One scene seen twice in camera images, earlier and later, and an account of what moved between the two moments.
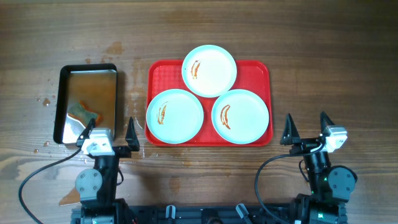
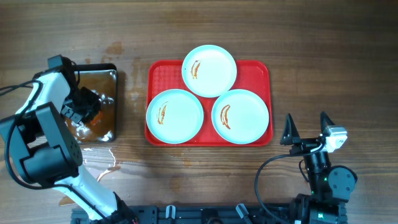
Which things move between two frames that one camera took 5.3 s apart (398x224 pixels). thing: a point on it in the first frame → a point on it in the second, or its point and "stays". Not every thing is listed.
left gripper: [133, 142] → [84, 114]
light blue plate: [209, 71] stays
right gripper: [288, 139] stays
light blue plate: [175, 116] stays
